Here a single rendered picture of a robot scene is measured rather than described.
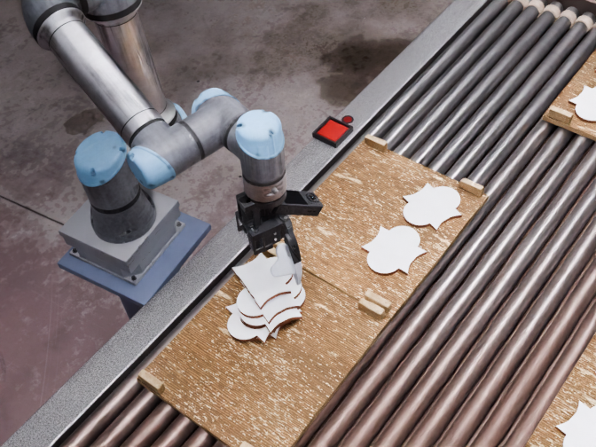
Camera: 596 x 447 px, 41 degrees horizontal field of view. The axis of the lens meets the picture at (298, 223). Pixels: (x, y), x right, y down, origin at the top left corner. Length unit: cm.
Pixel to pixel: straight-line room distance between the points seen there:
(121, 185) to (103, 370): 39
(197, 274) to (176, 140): 56
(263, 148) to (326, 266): 55
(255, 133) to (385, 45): 259
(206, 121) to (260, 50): 253
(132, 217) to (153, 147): 53
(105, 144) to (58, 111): 206
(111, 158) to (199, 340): 42
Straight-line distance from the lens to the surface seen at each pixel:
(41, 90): 395
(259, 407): 160
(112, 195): 177
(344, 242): 181
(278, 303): 166
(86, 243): 189
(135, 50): 164
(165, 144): 133
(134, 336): 177
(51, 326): 302
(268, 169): 132
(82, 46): 144
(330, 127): 207
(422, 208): 186
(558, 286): 179
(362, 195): 190
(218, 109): 136
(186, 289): 181
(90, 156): 175
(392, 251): 178
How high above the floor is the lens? 236
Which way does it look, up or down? 50 degrees down
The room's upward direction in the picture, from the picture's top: 7 degrees counter-clockwise
